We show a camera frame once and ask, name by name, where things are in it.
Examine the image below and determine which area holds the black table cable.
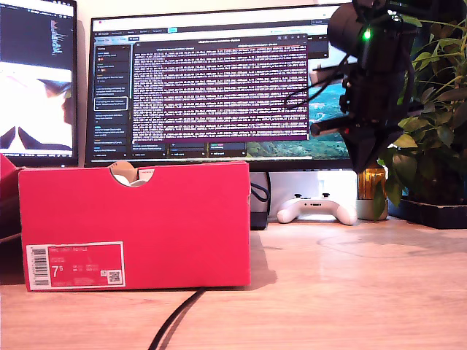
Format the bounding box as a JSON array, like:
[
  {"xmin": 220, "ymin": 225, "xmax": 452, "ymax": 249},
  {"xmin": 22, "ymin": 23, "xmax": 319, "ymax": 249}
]
[
  {"xmin": 147, "ymin": 288, "xmax": 205, "ymax": 350},
  {"xmin": 155, "ymin": 289, "xmax": 208, "ymax": 350}
]

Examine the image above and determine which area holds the pale green cup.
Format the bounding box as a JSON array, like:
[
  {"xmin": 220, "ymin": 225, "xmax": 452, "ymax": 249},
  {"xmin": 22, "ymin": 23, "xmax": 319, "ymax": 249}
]
[{"xmin": 355, "ymin": 198, "xmax": 390, "ymax": 221}]

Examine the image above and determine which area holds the dark cord loop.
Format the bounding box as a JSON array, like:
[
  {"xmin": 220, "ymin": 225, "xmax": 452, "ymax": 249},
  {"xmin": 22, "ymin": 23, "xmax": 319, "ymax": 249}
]
[{"xmin": 250, "ymin": 183, "xmax": 270, "ymax": 203}]

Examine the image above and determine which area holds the red shoebox lid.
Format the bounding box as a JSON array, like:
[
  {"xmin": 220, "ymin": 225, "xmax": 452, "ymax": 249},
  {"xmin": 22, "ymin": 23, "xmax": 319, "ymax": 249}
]
[{"xmin": 0, "ymin": 152, "xmax": 21, "ymax": 241}]

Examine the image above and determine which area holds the amber pump bottle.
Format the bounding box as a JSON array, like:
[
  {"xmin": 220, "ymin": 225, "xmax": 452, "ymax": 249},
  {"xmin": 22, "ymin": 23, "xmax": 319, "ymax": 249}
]
[{"xmin": 357, "ymin": 166, "xmax": 387, "ymax": 201}]

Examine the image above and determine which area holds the green leafy houseplant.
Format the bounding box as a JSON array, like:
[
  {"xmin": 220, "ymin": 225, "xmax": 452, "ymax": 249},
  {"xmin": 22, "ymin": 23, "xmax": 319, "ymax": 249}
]
[{"xmin": 375, "ymin": 14, "xmax": 467, "ymax": 219}]

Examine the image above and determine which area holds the dark monitor stand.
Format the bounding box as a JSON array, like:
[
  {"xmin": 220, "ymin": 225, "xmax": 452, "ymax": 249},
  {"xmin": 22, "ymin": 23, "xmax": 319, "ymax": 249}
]
[{"xmin": 250, "ymin": 171, "xmax": 271, "ymax": 230}]

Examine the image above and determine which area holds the red cardboard shoebox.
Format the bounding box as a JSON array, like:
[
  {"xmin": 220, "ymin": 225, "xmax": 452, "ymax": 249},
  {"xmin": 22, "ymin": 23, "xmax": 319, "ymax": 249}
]
[{"xmin": 18, "ymin": 161, "xmax": 252, "ymax": 292}]

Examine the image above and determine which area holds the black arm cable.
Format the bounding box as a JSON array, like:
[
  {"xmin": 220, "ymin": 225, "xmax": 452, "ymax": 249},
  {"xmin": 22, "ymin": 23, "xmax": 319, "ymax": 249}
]
[
  {"xmin": 282, "ymin": 54, "xmax": 351, "ymax": 109},
  {"xmin": 399, "ymin": 58, "xmax": 417, "ymax": 109}
]

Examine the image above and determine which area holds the wide black computer monitor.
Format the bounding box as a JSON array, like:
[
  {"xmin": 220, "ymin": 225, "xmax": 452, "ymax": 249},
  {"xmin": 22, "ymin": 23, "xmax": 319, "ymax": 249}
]
[{"xmin": 84, "ymin": 3, "xmax": 367, "ymax": 172}]

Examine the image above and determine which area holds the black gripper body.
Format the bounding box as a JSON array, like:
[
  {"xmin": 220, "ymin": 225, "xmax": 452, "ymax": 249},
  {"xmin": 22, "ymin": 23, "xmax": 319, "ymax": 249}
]
[{"xmin": 309, "ymin": 72, "xmax": 425, "ymax": 139}]

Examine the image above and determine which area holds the black planter tray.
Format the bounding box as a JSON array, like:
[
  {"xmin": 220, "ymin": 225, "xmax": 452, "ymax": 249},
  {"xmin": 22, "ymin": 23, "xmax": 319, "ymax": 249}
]
[{"xmin": 387, "ymin": 196, "xmax": 467, "ymax": 230}]

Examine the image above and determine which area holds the small black computer monitor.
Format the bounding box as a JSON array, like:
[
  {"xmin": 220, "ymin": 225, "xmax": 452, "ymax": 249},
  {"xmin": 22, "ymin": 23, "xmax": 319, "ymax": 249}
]
[{"xmin": 0, "ymin": 0, "xmax": 80, "ymax": 167}]

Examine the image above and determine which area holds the white game controller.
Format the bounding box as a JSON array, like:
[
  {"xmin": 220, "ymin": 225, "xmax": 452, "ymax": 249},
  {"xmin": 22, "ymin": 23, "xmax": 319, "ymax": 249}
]
[{"xmin": 276, "ymin": 192, "xmax": 359, "ymax": 225}]

